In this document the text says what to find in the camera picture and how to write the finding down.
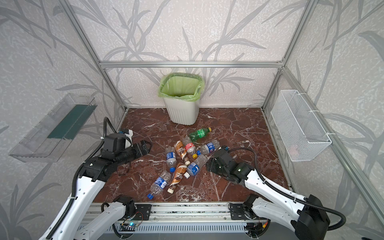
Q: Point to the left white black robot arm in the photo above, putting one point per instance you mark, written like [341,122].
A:
[88,181]

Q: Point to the brown coffee bottle upper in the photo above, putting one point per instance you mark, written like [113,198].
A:
[182,152]

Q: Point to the white ribbed trash bin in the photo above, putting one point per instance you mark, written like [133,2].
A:
[182,112]

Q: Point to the clear bottle red label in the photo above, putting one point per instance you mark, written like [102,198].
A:
[189,145]

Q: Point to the green soda bottle yellow cap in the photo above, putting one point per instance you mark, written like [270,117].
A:
[199,134]

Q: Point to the brown coffee bottle lower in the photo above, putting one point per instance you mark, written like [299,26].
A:
[181,169]

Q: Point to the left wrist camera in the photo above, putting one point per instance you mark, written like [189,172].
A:
[116,143]

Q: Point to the water bottle blue label front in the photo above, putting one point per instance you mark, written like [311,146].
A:
[159,184]

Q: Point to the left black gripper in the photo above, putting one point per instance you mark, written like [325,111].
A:
[141,148]

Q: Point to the brown coffee bottle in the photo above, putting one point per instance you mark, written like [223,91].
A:
[182,152]
[181,169]

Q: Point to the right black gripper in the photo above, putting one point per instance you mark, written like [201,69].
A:
[217,162]

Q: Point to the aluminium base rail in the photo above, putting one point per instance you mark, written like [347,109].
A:
[204,212]

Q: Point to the clear acrylic wall shelf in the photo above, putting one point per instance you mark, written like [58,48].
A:
[50,138]

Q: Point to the white wire mesh basket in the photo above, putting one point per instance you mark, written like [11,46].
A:
[302,134]

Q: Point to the green plastic bin liner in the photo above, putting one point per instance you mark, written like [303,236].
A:
[181,86]

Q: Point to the water bottle blue label upright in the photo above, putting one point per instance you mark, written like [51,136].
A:
[171,158]

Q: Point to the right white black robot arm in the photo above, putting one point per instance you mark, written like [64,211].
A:
[305,216]

